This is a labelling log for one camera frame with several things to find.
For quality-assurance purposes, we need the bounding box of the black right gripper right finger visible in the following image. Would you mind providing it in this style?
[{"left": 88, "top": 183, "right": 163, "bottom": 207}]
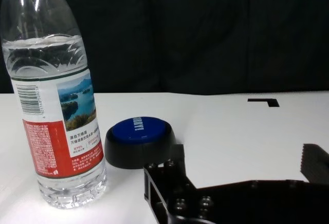
[{"left": 299, "top": 143, "right": 329, "bottom": 184}]

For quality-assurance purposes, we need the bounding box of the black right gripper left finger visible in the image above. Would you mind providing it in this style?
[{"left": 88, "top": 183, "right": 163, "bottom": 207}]
[{"left": 143, "top": 143, "right": 214, "bottom": 224}]

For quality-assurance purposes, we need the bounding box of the blue round lid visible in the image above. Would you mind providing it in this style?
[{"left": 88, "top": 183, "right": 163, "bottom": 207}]
[{"left": 104, "top": 116, "right": 177, "bottom": 170}]

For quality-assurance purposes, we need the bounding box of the clear water bottle red cap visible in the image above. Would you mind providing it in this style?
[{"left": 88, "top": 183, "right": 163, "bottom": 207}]
[{"left": 0, "top": 0, "right": 107, "bottom": 209}]

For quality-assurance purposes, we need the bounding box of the black L-shaped tape mark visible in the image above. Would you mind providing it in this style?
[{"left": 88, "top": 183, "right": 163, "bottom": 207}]
[{"left": 247, "top": 98, "right": 280, "bottom": 108}]

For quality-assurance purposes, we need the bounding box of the black curtain backdrop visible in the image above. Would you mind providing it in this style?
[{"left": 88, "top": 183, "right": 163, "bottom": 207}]
[{"left": 0, "top": 0, "right": 329, "bottom": 96}]

